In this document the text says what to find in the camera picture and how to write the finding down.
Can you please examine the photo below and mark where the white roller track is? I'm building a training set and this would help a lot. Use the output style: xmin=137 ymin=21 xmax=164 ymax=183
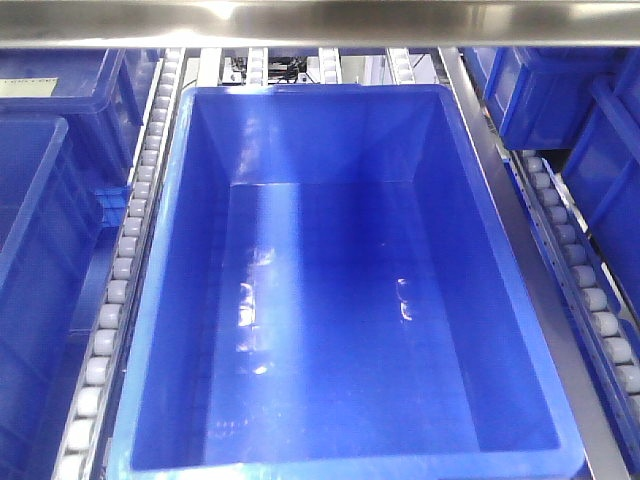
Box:
xmin=51 ymin=48 xmax=188 ymax=479
xmin=509 ymin=149 xmax=640 ymax=426

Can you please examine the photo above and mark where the blue bin right back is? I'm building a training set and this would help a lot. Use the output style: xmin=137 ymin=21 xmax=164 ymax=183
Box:
xmin=462 ymin=47 xmax=628 ymax=150

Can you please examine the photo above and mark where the blue bin left front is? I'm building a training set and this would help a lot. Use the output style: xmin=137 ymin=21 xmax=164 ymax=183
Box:
xmin=1 ymin=115 xmax=102 ymax=479

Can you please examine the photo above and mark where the steel shelf front beam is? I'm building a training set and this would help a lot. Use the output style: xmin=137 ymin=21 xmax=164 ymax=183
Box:
xmin=1 ymin=1 xmax=639 ymax=48

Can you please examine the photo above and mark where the blue bin left back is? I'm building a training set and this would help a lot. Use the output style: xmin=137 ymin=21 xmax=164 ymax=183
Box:
xmin=1 ymin=48 xmax=160 ymax=188

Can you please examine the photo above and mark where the large blue centre bin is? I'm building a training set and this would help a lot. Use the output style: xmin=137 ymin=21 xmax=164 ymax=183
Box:
xmin=106 ymin=85 xmax=584 ymax=479

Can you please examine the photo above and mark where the steel divider rail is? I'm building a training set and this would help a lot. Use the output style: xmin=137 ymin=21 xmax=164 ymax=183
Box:
xmin=438 ymin=47 xmax=630 ymax=479

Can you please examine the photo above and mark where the blue bin right front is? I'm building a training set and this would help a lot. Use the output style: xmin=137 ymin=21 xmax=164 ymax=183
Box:
xmin=562 ymin=49 xmax=639 ymax=311

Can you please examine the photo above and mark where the left white roller track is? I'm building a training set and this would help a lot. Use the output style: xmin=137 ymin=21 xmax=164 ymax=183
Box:
xmin=51 ymin=48 xmax=188 ymax=479

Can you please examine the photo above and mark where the right white roller track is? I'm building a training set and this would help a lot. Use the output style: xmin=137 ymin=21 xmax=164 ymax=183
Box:
xmin=509 ymin=149 xmax=640 ymax=426

